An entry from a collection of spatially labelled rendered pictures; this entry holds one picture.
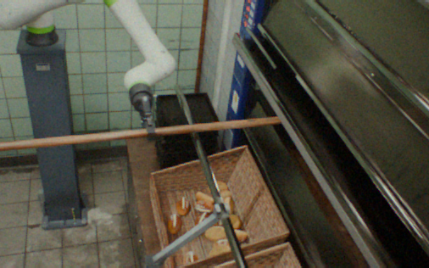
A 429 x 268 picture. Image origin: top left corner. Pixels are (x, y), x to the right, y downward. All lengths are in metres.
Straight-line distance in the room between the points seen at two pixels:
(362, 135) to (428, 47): 0.33
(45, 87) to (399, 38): 1.65
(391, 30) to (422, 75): 0.17
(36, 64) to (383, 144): 1.58
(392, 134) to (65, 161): 1.83
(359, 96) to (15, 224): 2.25
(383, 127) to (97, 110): 2.18
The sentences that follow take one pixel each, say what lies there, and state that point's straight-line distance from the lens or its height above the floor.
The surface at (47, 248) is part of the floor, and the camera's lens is 2.84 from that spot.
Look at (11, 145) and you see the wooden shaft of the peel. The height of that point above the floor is 1.20.
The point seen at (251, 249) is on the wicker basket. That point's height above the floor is 0.77.
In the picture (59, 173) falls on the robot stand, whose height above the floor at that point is 0.42.
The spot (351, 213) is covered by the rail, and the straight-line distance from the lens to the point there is 1.16.
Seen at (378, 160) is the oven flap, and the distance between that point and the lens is 1.26.
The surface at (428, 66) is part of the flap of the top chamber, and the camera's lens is 1.11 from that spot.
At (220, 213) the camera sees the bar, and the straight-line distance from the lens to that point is 1.42.
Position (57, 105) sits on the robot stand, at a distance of 2.35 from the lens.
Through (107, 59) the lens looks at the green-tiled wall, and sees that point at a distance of 2.87.
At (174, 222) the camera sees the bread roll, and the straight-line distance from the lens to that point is 2.07.
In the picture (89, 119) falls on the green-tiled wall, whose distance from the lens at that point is 3.11.
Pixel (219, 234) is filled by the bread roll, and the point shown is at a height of 0.64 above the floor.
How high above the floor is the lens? 2.22
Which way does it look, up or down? 37 degrees down
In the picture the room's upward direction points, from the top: 9 degrees clockwise
